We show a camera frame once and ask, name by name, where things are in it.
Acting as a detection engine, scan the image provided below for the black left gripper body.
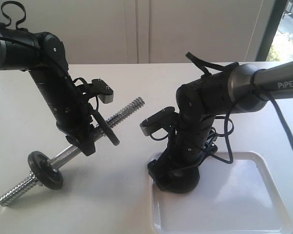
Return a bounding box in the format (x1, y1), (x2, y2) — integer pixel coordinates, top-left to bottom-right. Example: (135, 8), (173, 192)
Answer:
(56, 102), (95, 141)

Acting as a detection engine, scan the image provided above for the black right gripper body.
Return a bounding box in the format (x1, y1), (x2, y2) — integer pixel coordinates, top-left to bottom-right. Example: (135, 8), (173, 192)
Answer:
(160, 129), (218, 168)

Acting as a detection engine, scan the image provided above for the black weight plate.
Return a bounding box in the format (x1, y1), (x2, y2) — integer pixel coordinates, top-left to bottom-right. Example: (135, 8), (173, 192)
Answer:
(156, 167), (200, 194)

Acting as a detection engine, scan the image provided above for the chrome threaded dumbbell bar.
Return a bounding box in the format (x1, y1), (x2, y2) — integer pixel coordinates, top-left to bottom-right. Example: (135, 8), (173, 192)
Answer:
(0, 97), (145, 207)

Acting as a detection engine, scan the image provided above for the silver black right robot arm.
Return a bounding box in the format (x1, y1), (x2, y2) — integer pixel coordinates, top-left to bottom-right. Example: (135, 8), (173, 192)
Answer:
(140, 53), (293, 194)

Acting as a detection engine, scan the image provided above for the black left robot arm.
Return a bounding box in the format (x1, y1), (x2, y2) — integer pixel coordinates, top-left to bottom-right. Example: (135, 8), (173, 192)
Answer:
(0, 23), (96, 156)

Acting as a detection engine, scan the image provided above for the black weight plate right end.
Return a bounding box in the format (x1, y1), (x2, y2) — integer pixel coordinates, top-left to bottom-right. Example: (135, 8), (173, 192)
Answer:
(93, 110), (120, 146)

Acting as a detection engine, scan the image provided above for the black weight plate end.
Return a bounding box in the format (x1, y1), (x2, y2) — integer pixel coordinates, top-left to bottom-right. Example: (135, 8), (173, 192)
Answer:
(93, 110), (120, 146)
(27, 151), (63, 190)

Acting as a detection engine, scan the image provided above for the black weight plate left end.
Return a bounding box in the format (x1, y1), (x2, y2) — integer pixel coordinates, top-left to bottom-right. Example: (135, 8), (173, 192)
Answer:
(27, 151), (63, 190)

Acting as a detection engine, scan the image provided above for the white plastic tray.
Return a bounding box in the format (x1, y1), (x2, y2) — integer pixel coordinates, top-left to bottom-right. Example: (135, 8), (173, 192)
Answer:
(149, 151), (293, 234)

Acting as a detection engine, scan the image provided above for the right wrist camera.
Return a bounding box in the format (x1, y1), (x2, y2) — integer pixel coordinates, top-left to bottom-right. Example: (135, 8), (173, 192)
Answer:
(139, 106), (177, 137)

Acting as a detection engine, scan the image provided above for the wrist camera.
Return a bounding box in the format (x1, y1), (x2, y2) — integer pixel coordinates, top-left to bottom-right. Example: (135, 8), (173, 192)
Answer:
(139, 106), (177, 137)
(77, 79), (114, 104)

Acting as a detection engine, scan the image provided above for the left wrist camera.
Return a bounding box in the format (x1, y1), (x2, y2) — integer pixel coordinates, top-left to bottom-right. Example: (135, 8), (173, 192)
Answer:
(77, 79), (114, 104)

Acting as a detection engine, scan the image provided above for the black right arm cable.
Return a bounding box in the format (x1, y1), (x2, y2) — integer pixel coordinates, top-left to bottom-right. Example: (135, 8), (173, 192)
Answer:
(185, 51), (293, 169)

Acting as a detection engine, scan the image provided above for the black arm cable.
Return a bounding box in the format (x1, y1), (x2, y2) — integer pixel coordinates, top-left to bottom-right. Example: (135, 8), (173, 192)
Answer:
(0, 0), (27, 30)
(185, 51), (293, 169)

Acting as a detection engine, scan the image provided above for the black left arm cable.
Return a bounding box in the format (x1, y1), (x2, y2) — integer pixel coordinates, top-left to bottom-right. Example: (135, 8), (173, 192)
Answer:
(0, 0), (27, 30)

